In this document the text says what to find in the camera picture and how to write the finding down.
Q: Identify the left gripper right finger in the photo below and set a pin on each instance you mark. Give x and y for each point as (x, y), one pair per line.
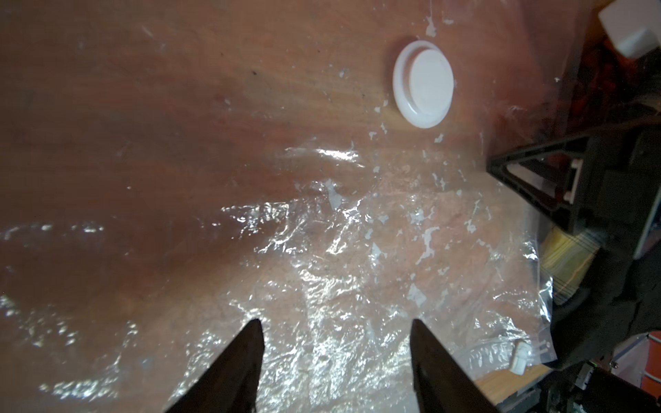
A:
(439, 382)

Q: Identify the clear plastic vacuum bag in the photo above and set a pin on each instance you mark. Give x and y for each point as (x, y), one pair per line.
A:
(171, 170)

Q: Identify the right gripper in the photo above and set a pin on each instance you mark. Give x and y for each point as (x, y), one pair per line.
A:
(603, 179)

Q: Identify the white vacuum bag valve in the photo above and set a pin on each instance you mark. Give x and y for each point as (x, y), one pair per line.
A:
(423, 84)

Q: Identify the yellow green plaid shirt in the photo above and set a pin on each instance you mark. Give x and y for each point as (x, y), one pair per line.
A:
(566, 259)

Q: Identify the white bag zip slider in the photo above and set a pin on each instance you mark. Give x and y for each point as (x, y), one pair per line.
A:
(525, 354)

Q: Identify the red black plaid shirt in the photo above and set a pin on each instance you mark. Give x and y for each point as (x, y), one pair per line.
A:
(611, 88)

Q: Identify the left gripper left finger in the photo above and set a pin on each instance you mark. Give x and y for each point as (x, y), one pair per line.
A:
(230, 384)

